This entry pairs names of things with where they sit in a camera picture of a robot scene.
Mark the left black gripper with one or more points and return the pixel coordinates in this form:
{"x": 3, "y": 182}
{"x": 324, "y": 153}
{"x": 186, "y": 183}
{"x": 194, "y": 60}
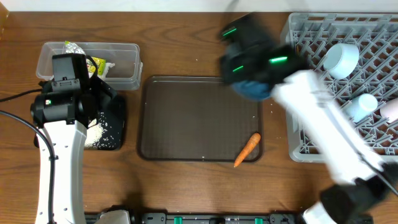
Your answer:
{"x": 102, "y": 90}

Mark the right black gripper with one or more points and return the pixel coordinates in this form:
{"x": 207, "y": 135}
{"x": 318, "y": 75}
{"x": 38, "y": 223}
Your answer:
{"x": 230, "y": 76}

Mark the green yellow foil wrapper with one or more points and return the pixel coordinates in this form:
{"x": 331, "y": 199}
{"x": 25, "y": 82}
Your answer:
{"x": 100, "y": 65}

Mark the white napkin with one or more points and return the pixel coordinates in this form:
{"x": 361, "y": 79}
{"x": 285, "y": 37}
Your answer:
{"x": 109, "y": 68}

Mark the pile of white rice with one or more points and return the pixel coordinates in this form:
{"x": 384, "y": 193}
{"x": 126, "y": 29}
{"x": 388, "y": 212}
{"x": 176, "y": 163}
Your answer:
{"x": 96, "y": 134}

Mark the orange carrot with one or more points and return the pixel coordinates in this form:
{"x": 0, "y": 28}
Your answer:
{"x": 248, "y": 148}

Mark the light blue bowl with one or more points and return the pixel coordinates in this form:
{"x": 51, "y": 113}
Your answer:
{"x": 341, "y": 60}

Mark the light blue cup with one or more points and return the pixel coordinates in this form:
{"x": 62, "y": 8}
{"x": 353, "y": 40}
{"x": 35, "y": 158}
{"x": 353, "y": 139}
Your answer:
{"x": 361, "y": 107}

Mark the white pink cup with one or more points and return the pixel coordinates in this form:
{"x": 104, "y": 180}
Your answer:
{"x": 390, "y": 111}

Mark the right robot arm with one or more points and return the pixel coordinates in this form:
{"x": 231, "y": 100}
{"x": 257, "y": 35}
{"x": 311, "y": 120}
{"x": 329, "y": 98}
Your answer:
{"x": 362, "y": 178}

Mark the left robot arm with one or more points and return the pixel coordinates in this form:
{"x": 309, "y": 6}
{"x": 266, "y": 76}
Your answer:
{"x": 60, "y": 184}

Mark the grey dishwasher rack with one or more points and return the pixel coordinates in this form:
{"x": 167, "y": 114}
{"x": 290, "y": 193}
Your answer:
{"x": 375, "y": 35}

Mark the clear plastic bin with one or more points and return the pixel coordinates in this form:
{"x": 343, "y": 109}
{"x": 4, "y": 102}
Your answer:
{"x": 125, "y": 75}

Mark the black rectangular tray bin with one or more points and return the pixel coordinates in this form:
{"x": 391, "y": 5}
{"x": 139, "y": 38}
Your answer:
{"x": 113, "y": 124}

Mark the brown serving tray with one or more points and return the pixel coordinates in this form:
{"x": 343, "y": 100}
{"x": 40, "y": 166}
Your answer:
{"x": 194, "y": 119}

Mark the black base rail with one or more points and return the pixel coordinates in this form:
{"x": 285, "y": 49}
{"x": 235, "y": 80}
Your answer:
{"x": 166, "y": 218}

